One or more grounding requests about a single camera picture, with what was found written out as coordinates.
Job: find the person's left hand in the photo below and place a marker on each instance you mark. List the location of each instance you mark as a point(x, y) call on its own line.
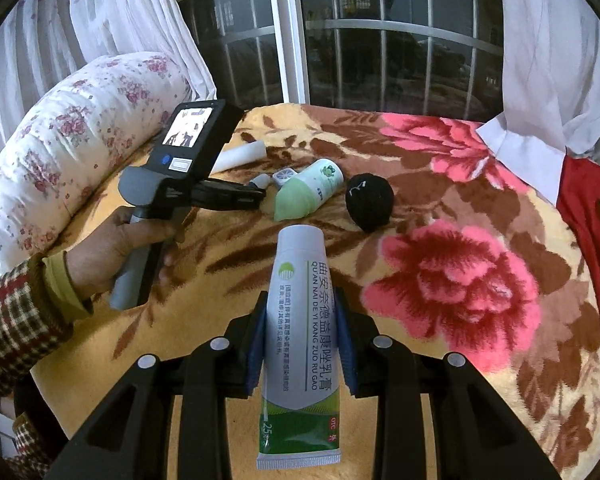
point(105, 255)

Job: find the white green ointment tube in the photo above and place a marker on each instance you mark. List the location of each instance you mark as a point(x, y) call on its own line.
point(300, 310)

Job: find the sheer floral curtain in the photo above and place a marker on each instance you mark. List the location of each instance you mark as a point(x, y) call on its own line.
point(105, 10)
point(555, 60)

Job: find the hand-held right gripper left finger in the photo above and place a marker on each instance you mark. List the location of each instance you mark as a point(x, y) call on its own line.
point(257, 345)

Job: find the black fuzzy ball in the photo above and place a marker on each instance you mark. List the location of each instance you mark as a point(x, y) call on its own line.
point(370, 202)

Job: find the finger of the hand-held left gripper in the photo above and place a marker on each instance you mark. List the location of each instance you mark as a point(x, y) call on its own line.
point(230, 203)
point(227, 189)

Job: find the small dark bottle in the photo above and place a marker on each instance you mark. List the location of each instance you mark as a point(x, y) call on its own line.
point(260, 181)

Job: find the white framed barred window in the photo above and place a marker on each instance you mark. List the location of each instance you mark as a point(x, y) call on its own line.
point(290, 35)

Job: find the red blanket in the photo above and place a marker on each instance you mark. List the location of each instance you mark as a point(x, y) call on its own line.
point(590, 240)

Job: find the rolled floral quilt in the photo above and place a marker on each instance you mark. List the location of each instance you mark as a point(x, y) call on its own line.
point(55, 160)

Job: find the green capped white bottle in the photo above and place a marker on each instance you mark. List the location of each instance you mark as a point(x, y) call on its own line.
point(305, 185)

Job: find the yellow floral plush blanket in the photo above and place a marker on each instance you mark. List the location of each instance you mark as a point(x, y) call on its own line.
point(430, 360)

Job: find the white cloth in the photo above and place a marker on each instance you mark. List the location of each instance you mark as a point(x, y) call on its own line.
point(520, 145)

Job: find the white paper tube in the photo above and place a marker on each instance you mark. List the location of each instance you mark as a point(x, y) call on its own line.
point(242, 155)

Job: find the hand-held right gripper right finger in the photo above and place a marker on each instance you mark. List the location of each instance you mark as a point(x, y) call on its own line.
point(345, 347)

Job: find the small round white case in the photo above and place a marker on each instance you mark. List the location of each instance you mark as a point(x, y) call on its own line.
point(286, 176)

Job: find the person's left forearm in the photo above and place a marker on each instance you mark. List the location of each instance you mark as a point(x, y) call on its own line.
point(15, 320)

